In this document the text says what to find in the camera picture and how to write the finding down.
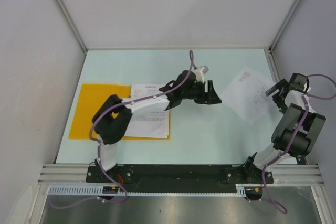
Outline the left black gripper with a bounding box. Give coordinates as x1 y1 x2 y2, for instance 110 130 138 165
181 80 221 104

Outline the orange plastic folder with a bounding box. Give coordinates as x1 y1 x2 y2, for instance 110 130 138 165
68 83 163 140

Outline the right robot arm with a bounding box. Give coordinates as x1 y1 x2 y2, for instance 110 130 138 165
242 73 326 183

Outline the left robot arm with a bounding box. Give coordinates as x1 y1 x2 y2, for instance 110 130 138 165
89 68 222 182

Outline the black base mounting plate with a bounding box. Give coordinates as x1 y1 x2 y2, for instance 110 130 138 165
86 164 274 195

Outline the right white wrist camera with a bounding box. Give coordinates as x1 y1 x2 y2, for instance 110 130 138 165
303 79 311 96

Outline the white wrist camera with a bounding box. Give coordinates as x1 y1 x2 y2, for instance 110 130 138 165
194 66 209 83
303 79 311 96

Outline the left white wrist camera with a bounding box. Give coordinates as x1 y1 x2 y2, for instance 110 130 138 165
194 66 209 83

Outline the grey slotted cable duct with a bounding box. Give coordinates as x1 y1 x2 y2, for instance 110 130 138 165
48 184 263 198

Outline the right aluminium corner post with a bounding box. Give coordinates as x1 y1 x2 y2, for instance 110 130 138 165
268 0 303 52

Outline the aluminium corner post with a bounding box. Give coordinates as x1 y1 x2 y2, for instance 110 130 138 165
53 0 88 55
268 0 303 52

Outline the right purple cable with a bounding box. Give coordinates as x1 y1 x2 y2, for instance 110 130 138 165
261 73 336 214

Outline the left aluminium corner post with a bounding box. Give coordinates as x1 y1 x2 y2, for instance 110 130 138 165
53 0 88 55

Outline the aluminium frame rail front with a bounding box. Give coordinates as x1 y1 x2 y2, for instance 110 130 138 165
38 164 324 186

